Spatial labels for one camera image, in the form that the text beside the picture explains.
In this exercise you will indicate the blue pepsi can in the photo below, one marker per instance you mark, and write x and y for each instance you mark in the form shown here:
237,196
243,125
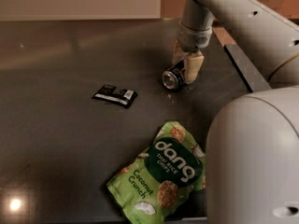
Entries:
173,78

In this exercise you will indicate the grey side table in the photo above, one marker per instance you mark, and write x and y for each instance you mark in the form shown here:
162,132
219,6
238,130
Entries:
249,74

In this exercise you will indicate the black snack bar wrapper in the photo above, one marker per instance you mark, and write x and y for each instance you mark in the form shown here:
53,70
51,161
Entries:
115,95

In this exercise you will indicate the green rice chips bag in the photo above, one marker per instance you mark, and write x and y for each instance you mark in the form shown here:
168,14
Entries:
161,177

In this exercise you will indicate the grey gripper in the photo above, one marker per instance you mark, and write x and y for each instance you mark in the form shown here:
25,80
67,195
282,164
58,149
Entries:
193,38

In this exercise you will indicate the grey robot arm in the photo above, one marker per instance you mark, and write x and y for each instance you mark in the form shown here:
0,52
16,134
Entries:
252,146

